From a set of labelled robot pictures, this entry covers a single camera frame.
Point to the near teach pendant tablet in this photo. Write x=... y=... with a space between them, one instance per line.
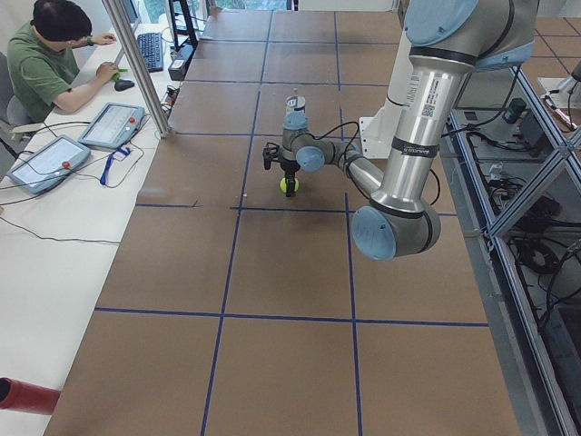
x=50 y=165

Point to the person in green shirt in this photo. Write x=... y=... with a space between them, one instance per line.
x=41 y=63

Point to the yellow Wilson tennis ball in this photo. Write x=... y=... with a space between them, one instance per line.
x=289 y=186

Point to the white camera post base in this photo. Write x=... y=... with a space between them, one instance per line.
x=377 y=132

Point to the teach pendant tablet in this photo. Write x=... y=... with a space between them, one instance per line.
x=50 y=165
x=113 y=127

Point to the black computer keyboard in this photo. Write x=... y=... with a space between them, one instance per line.
x=151 y=47

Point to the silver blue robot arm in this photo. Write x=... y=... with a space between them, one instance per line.
x=448 y=41

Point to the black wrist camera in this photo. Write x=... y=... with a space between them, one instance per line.
x=271 y=154

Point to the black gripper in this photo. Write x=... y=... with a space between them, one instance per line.
x=289 y=166

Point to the aluminium frame post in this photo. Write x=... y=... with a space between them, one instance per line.
x=124 y=31

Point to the red cylinder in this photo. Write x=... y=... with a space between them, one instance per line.
x=26 y=397

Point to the black power strip box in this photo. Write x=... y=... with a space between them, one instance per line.
x=179 y=66

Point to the far teach pendant tablet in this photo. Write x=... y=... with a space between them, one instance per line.
x=113 y=127

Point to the clear Wilson ball can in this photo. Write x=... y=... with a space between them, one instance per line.
x=295 y=103

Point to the black computer mouse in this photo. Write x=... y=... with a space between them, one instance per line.
x=123 y=84

